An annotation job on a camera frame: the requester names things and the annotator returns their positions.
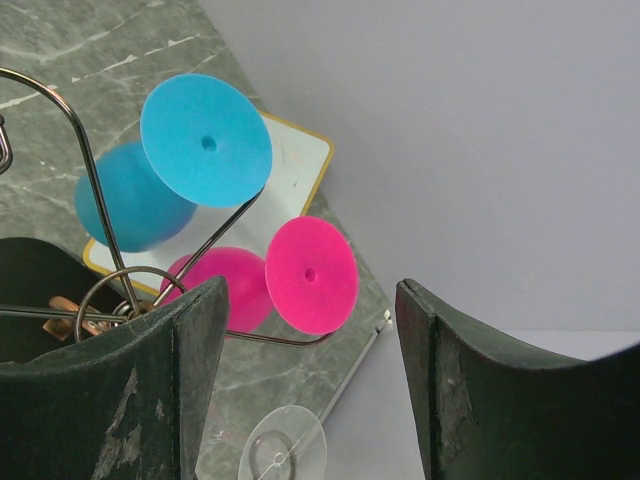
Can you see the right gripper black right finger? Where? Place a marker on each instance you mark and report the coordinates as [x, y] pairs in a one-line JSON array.
[[489, 406]]

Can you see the blue plastic wine glass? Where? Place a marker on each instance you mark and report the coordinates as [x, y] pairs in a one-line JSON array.
[[201, 143]]

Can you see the clear plastic wine glass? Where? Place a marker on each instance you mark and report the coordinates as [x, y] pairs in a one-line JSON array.
[[288, 443]]

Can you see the yellow framed whiteboard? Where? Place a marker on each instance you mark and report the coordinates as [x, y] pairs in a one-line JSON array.
[[300, 160]]

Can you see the aluminium table edge rail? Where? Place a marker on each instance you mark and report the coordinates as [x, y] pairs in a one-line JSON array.
[[384, 321]]

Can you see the pink plastic wine glass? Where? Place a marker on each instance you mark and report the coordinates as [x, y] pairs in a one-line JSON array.
[[309, 276]]

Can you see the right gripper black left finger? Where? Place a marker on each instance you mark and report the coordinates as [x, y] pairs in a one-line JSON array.
[[128, 404]]

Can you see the copper wire wine glass rack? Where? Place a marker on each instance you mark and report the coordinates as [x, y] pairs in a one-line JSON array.
[[131, 305]]

